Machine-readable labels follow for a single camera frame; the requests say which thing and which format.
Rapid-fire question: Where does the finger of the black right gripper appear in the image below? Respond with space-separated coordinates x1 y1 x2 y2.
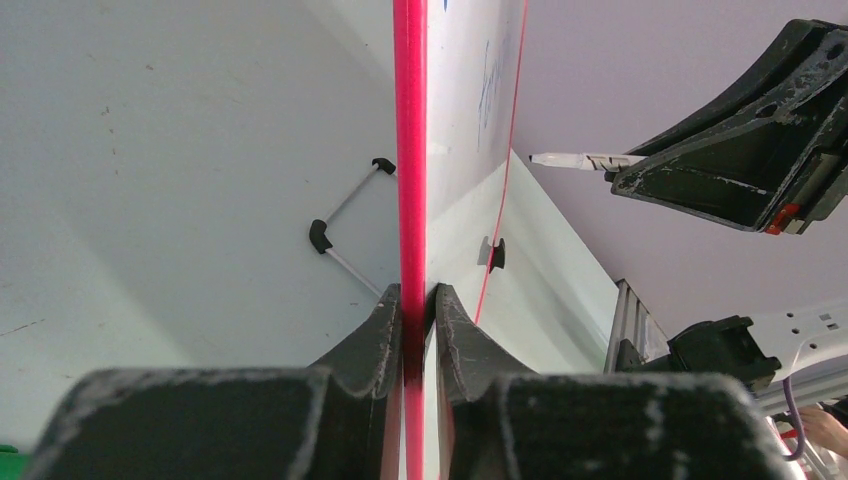
609 30 847 234
629 19 847 155

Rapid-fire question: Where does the green cap marker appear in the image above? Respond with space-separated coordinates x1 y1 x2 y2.
0 445 29 480

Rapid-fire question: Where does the aluminium frame profile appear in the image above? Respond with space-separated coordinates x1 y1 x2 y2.
603 279 669 373

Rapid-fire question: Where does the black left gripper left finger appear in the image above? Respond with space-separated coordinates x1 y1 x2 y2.
24 284 402 479

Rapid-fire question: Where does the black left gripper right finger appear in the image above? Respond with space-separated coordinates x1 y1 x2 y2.
433 284 792 479

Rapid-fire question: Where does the pink framed whiteboard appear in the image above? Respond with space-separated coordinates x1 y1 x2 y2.
392 1 527 479

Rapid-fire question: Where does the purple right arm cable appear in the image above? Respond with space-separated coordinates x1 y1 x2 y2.
781 376 808 462

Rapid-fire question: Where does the black whiteboard right foot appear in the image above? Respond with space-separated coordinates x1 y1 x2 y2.
488 238 506 273

